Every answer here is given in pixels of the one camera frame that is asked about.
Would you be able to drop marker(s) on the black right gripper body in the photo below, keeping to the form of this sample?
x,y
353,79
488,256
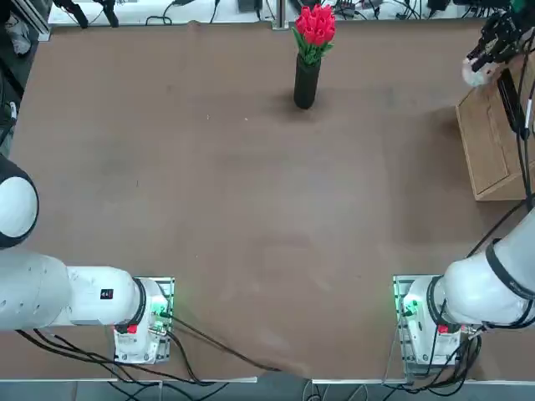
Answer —
x,y
501,35

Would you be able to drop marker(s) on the pink doll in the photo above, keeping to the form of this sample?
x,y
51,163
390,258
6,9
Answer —
x,y
476,77

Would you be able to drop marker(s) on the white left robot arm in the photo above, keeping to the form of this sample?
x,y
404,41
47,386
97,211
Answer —
x,y
37,292

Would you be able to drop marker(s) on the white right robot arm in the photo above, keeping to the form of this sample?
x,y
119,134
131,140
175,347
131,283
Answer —
x,y
480,292

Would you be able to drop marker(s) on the wooden cabinet box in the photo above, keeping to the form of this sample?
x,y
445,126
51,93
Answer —
x,y
489,142

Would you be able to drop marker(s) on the red tulip bouquet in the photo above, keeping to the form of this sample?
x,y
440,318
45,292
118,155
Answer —
x,y
315,25

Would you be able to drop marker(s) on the black vase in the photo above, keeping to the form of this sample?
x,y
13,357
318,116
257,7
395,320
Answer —
x,y
305,85

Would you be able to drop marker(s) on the aluminium frame rail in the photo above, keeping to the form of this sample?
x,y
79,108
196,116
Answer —
x,y
39,25

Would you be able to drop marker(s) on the aluminium post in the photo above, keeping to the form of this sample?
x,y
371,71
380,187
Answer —
x,y
282,14

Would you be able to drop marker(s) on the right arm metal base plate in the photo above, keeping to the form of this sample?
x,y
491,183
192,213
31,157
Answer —
x,y
399,301

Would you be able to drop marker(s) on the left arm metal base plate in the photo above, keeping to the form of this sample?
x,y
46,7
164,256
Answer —
x,y
167,292

